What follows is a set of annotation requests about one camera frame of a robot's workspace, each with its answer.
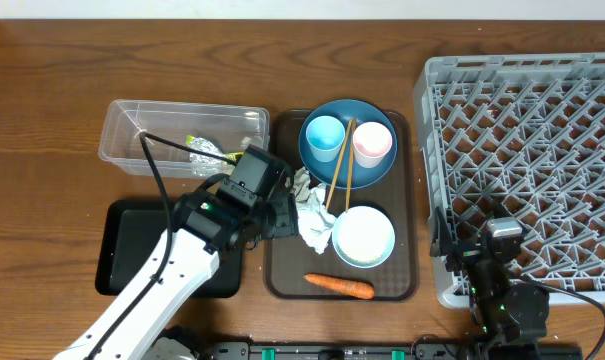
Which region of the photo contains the grey dishwasher rack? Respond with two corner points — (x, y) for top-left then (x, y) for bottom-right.
(413, 53), (605, 305)

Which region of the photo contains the light blue rice bowl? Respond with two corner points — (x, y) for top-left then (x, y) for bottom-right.
(331, 206), (395, 269)

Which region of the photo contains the dark blue plate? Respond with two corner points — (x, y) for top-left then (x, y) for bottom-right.
(298, 99), (398, 189)

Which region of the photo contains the brown serving tray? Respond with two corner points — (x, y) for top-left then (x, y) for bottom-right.
(264, 111), (419, 302)

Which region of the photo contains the left wooden chopstick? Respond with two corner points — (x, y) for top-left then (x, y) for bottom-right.
(326, 118), (356, 211)

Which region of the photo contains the large white tissue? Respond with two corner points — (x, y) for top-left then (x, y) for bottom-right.
(293, 183), (336, 254)

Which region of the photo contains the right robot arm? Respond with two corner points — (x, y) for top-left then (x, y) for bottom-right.
(430, 205), (550, 359)

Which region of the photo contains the small white tissue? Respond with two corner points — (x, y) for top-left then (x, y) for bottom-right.
(291, 167), (311, 200)

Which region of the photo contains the orange carrot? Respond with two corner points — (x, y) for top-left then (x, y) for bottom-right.
(304, 274), (375, 300)

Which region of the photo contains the black plastic tray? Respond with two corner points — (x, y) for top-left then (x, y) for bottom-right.
(95, 198), (243, 298)

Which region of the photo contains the clear plastic bin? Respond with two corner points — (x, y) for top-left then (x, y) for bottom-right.
(98, 99), (270, 179)

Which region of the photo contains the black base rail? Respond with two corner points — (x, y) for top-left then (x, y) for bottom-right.
(151, 341), (584, 360)

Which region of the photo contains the foil snack wrapper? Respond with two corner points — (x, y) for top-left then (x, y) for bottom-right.
(185, 135), (244, 178)

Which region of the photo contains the light blue cup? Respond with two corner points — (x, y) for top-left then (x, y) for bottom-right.
(305, 115), (346, 163)

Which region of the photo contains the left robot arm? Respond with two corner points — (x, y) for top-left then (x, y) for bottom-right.
(56, 190), (298, 359)

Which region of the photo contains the pink cup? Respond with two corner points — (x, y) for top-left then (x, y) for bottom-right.
(353, 122), (393, 168)

